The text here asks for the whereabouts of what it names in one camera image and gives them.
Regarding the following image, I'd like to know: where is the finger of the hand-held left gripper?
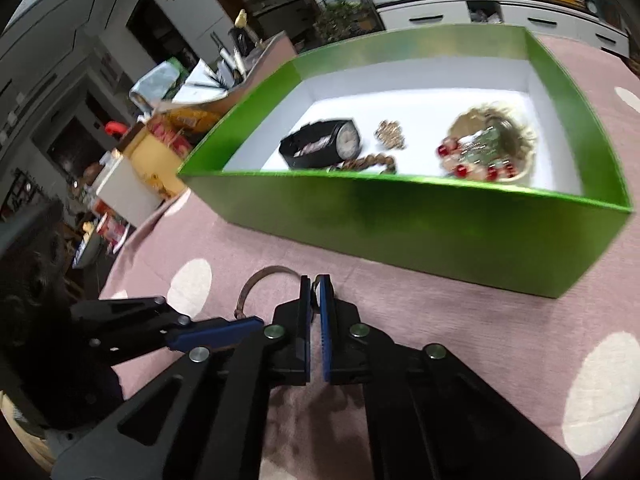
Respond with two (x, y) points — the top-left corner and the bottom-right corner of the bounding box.
(75, 332), (193, 367)
(70, 296), (264, 353)

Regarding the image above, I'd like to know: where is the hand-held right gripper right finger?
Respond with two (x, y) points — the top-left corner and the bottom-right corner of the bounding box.
(316, 274), (581, 480)

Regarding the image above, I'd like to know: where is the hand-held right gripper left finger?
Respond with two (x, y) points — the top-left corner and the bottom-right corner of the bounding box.
(50, 275), (313, 480)

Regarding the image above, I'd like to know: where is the silver bangle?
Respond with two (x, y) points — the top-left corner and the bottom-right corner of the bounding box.
(235, 266), (321, 321)

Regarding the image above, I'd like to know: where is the green cardboard box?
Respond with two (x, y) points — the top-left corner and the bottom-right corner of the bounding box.
(176, 25), (633, 300)

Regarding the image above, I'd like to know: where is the brown bead bracelet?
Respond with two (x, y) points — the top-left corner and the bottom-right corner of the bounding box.
(327, 152), (399, 175)

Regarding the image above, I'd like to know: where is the black wristwatch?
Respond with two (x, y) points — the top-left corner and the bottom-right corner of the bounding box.
(278, 117), (361, 170)

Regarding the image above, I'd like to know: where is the small rhinestone bracelet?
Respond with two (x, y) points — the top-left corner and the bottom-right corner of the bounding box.
(374, 120), (408, 151)

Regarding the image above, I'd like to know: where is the red bead bracelet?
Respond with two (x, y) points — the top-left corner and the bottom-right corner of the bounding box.
(436, 136), (518, 182)

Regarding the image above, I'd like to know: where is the pink polka-dot blanket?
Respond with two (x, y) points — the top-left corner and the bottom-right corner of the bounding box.
(97, 30), (640, 480)

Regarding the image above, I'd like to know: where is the yellow snack box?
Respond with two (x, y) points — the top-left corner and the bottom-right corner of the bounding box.
(150, 109), (222, 157)

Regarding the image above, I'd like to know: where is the silvery bag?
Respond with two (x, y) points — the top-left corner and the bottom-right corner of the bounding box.
(130, 59), (182, 112)

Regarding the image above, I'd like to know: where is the cardboard box with papers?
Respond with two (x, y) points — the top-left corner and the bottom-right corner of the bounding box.
(187, 30), (301, 111)

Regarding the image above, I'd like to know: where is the gold ribbon bottle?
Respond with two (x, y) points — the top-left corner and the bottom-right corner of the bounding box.
(234, 9), (264, 50)

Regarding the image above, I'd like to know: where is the bushy potted plant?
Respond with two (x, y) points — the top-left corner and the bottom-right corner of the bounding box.
(315, 0), (381, 46)

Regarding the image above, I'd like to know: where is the white television cabinet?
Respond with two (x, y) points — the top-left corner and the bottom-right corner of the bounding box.
(375, 0), (631, 58)

